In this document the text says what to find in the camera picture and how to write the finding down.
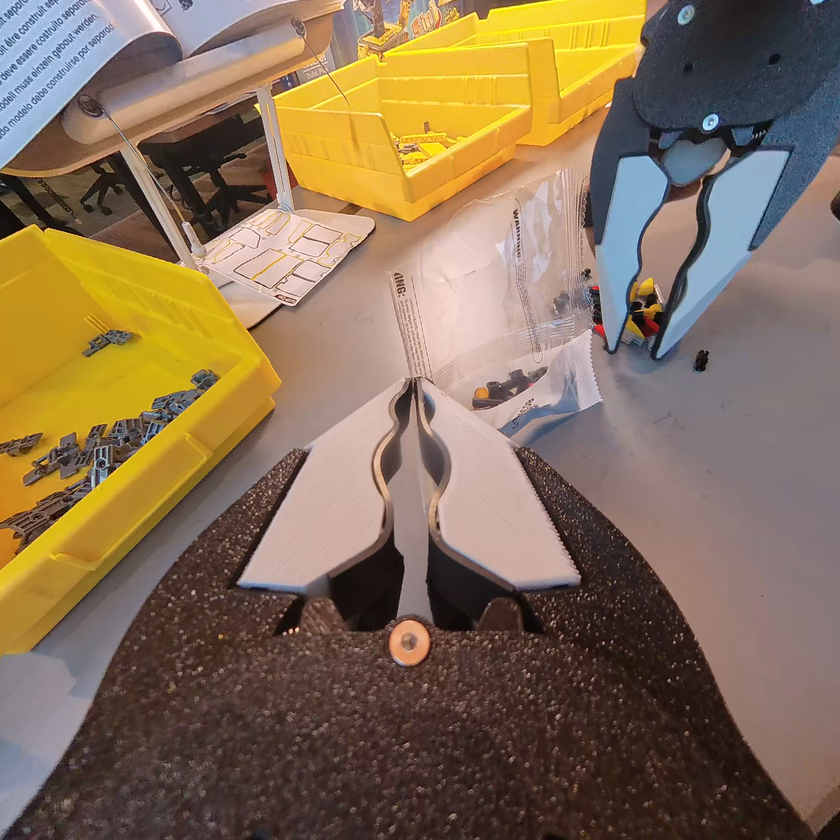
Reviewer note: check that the yellow storage bin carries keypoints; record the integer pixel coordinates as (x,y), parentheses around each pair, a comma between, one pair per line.
(341,164)
(578,66)

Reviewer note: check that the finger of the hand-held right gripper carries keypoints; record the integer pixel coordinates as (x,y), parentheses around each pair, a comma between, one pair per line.
(628,223)
(735,230)

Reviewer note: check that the robot kit box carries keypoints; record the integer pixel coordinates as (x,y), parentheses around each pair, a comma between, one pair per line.
(394,20)

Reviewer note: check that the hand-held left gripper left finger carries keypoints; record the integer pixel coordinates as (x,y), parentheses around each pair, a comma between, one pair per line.
(322,519)

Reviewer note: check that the heap of grey plastic parts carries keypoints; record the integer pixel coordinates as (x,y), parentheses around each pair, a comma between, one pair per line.
(92,453)

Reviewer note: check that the yellow flat box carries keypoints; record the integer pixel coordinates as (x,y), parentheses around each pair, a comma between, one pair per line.
(145,499)

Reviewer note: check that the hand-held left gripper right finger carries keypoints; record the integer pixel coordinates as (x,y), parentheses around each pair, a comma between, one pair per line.
(505,519)

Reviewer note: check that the clear plastic bag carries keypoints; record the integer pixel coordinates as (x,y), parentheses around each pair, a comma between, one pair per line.
(486,289)

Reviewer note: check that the white printed booklet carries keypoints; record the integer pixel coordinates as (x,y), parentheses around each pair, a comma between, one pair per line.
(79,53)

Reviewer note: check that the pile of mixed small plastic parts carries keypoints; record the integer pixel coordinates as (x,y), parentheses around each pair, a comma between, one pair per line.
(643,309)

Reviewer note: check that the grey desk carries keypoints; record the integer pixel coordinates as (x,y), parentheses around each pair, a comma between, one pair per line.
(735,499)

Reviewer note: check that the black office chair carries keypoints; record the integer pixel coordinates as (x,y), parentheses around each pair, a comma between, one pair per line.
(210,164)

